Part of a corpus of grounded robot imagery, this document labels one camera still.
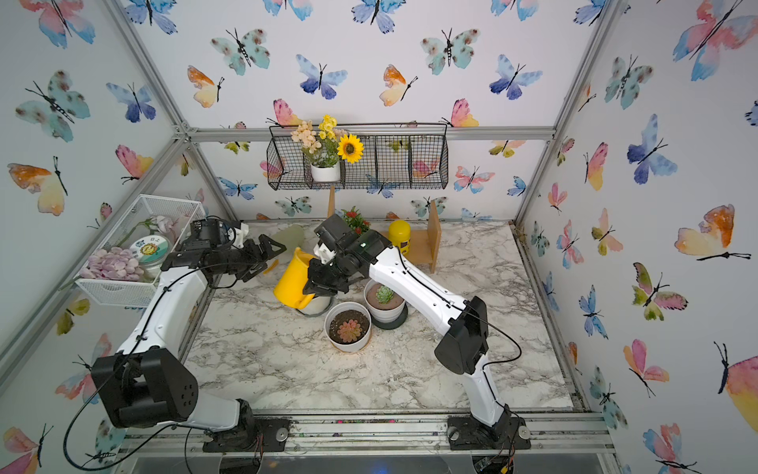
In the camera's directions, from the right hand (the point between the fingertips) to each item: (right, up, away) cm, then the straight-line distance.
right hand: (304, 290), depth 71 cm
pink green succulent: (+9, -12, +10) cm, 18 cm away
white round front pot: (+6, -9, +16) cm, 19 cm away
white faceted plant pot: (-1, -7, +18) cm, 19 cm away
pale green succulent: (+19, -3, +16) cm, 25 cm away
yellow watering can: (-4, +1, +4) cm, 6 cm away
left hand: (-10, +9, +11) cm, 17 cm away
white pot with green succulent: (+18, -6, +17) cm, 26 cm away
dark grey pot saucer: (+21, -13, +20) cm, 32 cm away
